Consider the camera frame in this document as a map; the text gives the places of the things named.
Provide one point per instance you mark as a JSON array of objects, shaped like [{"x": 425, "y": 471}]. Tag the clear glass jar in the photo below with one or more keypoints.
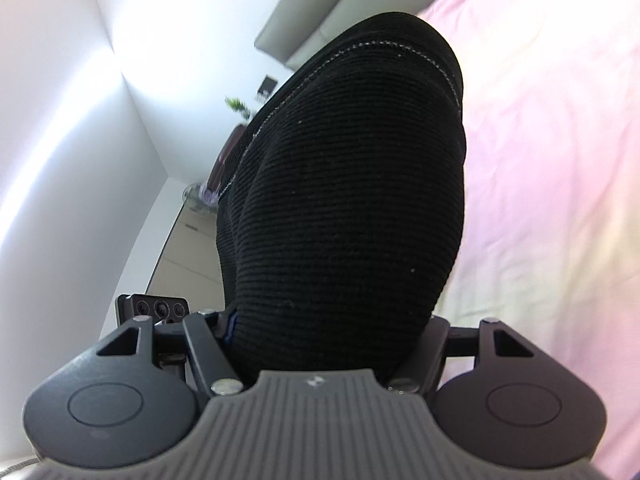
[{"x": 200, "y": 197}]

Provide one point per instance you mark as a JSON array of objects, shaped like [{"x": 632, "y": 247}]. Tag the black pants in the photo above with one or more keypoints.
[{"x": 350, "y": 185}]

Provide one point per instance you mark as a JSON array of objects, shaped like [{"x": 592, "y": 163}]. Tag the dark maroon object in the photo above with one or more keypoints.
[{"x": 227, "y": 157}]

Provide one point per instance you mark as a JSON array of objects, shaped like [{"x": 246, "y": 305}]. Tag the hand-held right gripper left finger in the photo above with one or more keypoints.
[{"x": 207, "y": 345}]

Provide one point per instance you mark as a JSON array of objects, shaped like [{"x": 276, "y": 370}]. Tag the wooden bedside cabinet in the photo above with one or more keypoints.
[{"x": 192, "y": 255}]

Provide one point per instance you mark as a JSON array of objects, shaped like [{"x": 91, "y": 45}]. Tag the green plant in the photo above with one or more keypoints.
[{"x": 238, "y": 107}]

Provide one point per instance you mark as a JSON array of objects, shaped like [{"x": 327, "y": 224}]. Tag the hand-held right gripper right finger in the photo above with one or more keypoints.
[{"x": 425, "y": 360}]

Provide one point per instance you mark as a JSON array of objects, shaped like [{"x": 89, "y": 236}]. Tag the grey padded headboard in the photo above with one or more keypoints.
[{"x": 310, "y": 15}]

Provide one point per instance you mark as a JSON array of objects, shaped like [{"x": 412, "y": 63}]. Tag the pink blanket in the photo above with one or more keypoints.
[{"x": 550, "y": 160}]

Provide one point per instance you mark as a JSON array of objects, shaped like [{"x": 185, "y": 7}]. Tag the black wall panel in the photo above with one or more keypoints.
[{"x": 266, "y": 86}]

